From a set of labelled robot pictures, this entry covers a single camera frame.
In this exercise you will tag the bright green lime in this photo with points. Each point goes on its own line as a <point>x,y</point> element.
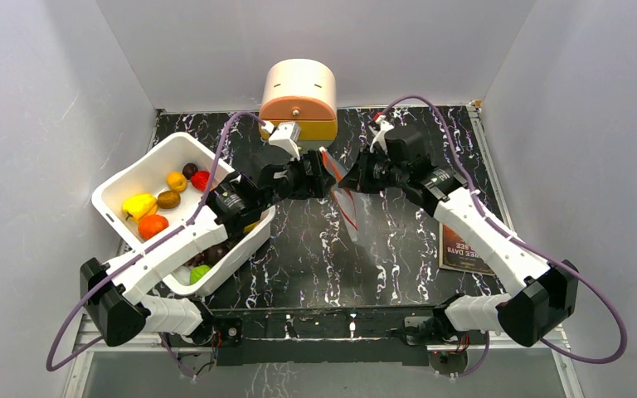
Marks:
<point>198,272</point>

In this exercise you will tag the yellow bell pepper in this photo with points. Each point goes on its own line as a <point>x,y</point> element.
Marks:
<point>137,207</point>

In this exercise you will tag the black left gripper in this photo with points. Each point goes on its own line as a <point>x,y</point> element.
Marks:
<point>314,186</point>

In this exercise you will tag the pastel mini drawer cabinet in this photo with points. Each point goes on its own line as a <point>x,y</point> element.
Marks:
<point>302,91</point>

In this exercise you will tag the black metal base frame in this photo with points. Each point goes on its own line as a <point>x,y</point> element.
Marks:
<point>324,329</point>

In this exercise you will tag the white plastic bin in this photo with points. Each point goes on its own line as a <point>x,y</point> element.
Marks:
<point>149,176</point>

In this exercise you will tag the brown kiwi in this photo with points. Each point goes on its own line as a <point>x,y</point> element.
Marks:
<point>168,200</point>

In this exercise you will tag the orange tangerine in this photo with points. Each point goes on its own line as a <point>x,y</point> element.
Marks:
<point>150,226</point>

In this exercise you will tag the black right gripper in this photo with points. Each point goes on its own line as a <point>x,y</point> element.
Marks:
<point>360,176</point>

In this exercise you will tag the red grape bunch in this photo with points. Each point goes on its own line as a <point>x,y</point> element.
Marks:
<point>199,259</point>

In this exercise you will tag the dark brown passion fruit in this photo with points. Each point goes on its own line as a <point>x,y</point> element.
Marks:
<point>189,170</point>

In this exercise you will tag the clear zip top bag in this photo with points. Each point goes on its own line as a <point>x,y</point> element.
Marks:
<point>355,209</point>

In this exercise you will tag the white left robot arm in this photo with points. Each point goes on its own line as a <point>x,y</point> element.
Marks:
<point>115,293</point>

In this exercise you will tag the brown book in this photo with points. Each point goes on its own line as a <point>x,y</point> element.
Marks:
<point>457,255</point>

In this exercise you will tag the dark purple fig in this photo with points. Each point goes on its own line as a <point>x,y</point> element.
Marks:
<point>214,254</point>

